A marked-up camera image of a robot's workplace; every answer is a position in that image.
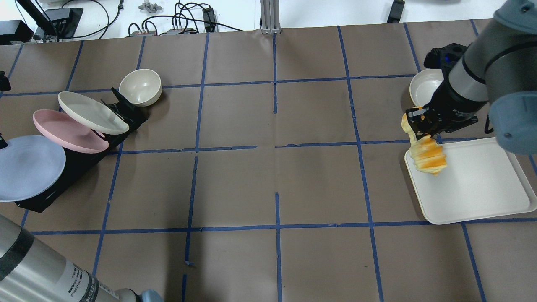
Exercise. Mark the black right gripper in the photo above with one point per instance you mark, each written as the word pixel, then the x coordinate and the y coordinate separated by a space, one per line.
pixel 454 103

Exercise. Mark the striped orange bread roll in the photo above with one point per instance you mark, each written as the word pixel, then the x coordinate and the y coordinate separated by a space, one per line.
pixel 427 154

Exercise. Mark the light blue plate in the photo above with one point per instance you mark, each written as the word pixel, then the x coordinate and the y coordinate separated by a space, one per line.
pixel 28 166

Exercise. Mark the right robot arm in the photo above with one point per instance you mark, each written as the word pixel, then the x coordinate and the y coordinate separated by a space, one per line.
pixel 499 68

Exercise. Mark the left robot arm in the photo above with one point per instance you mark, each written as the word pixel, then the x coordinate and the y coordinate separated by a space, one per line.
pixel 31 271

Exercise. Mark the cream shallow plate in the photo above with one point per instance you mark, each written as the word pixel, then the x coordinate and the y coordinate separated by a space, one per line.
pixel 423 86

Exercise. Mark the cream plate in rack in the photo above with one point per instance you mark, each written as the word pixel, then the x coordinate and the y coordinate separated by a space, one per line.
pixel 91 113

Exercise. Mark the pink plate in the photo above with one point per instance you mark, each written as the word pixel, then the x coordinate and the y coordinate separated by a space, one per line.
pixel 68 133

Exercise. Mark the white rectangular tray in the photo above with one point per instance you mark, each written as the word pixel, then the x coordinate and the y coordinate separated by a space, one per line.
pixel 481 180

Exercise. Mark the black power adapter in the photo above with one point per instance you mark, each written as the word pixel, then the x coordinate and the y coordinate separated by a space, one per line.
pixel 209 20

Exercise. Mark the cream bowl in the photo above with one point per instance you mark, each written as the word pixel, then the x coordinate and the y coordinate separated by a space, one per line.
pixel 141 87

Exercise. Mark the black dish rack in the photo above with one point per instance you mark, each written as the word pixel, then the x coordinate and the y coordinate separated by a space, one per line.
pixel 77 164

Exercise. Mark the black monitor stand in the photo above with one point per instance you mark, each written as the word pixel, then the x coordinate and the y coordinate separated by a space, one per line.
pixel 53 24

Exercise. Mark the aluminium frame post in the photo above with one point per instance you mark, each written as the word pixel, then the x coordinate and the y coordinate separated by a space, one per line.
pixel 270 17

